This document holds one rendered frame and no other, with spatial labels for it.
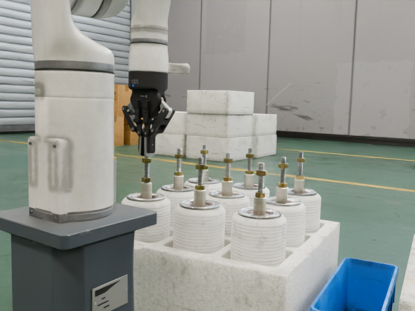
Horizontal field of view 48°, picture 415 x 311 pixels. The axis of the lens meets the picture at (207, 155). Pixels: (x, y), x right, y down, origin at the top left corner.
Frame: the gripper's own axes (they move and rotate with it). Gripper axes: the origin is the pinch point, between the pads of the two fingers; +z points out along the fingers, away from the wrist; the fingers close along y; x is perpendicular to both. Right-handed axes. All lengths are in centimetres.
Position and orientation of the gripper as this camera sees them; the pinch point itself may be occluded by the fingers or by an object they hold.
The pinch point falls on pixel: (146, 145)
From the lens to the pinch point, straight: 90.7
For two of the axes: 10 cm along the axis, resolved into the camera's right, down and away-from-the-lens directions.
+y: 7.7, 1.0, -6.4
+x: 6.4, -0.6, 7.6
